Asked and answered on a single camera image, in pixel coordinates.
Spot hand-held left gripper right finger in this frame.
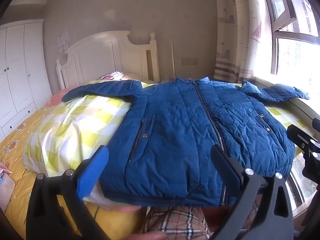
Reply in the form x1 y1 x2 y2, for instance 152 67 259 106
210 144 295 240

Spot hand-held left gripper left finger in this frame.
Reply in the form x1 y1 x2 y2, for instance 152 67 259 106
26 145 110 240

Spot blue quilted jacket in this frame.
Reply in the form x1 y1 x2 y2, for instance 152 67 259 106
61 76 310 208

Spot yellow white checked cloth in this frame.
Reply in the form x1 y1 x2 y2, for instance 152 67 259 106
22 79 313 205

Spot window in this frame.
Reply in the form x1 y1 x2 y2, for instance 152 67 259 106
261 0 320 218

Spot plaid pants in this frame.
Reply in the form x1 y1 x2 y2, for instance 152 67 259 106
140 206 260 240

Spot yellow floral bedsheet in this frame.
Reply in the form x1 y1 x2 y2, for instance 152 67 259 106
0 90 148 240

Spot pink quilt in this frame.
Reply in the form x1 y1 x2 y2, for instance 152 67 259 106
49 89 73 105

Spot pink cloth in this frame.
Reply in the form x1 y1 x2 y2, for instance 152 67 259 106
0 161 16 205

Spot patterned pillow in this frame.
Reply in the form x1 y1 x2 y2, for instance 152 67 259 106
97 71 125 81

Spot white wooden headboard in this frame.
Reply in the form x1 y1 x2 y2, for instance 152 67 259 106
55 31 160 89

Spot thin pale pole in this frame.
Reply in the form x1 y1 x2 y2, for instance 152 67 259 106
170 39 175 77

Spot printed cream curtain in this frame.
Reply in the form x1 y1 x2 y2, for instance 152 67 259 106
214 0 267 83

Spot white wardrobe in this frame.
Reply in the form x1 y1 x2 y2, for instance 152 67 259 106
0 19 53 140

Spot white wall notice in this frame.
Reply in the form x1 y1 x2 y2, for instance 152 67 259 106
57 31 69 45

